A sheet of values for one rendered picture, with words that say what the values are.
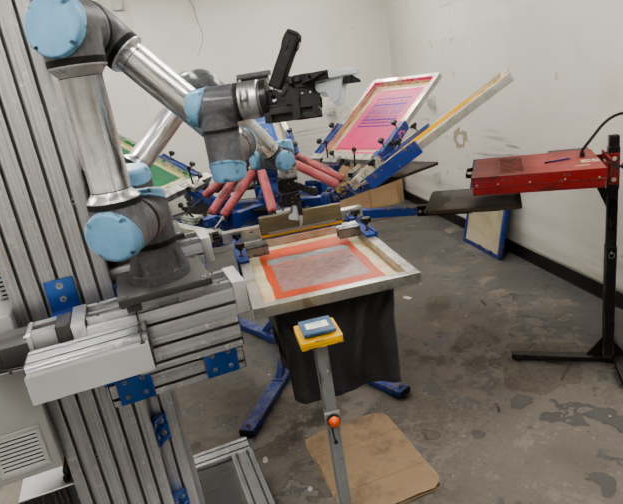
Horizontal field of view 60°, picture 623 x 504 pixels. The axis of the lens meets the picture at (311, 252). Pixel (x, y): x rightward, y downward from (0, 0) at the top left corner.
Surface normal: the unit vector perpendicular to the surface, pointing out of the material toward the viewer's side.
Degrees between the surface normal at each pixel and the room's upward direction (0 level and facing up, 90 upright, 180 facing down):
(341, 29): 90
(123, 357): 90
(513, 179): 91
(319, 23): 90
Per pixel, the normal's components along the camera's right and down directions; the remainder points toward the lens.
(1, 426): 0.35, 0.25
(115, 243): -0.07, 0.45
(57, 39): -0.11, 0.20
